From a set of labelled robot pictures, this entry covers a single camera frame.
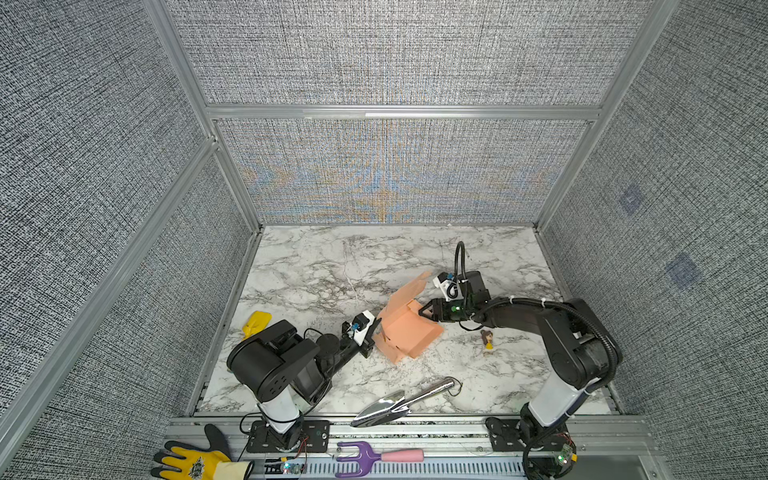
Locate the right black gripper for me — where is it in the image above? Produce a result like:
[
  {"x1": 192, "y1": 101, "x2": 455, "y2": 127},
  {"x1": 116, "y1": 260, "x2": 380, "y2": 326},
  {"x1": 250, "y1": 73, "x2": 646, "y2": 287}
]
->
[{"x1": 415, "y1": 298, "x2": 473, "y2": 322}]

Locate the pink paper box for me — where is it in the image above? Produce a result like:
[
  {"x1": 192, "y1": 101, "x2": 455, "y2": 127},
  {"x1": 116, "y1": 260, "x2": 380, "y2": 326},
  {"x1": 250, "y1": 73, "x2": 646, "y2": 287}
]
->
[{"x1": 373, "y1": 271, "x2": 444, "y2": 364}]

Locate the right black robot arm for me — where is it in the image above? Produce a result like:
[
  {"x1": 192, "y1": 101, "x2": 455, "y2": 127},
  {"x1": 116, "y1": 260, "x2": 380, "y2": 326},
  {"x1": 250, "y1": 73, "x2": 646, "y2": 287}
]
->
[{"x1": 418, "y1": 271, "x2": 623, "y2": 449}]

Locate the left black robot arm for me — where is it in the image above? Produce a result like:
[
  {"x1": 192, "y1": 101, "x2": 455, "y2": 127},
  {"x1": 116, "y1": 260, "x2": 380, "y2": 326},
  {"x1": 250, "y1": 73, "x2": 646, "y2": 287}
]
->
[{"x1": 226, "y1": 311, "x2": 381, "y2": 455}]

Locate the small brown yellow figurine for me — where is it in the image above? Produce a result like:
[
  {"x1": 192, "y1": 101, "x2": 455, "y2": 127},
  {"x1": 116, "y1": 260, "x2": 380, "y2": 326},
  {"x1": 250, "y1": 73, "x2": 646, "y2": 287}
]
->
[{"x1": 481, "y1": 330, "x2": 494, "y2": 351}]

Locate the metal garden trowel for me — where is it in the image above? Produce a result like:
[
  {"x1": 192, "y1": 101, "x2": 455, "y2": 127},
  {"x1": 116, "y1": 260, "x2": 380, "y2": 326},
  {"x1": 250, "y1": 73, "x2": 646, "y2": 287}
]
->
[{"x1": 350, "y1": 377, "x2": 463, "y2": 428}]

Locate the purple pink hand rake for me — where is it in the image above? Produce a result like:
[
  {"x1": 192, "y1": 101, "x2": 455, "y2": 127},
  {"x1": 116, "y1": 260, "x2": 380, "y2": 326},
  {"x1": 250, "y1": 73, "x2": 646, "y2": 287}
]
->
[{"x1": 335, "y1": 441, "x2": 425, "y2": 479}]

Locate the yellow black work glove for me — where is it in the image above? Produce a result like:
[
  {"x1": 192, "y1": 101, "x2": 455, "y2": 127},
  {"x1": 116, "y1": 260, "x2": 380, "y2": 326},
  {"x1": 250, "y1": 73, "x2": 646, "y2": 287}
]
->
[{"x1": 150, "y1": 424, "x2": 253, "y2": 480}]

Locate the yellow handled tool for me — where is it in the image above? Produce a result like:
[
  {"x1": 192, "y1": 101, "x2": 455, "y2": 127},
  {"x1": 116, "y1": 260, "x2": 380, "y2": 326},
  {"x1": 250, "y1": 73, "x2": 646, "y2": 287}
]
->
[{"x1": 242, "y1": 311, "x2": 272, "y2": 339}]

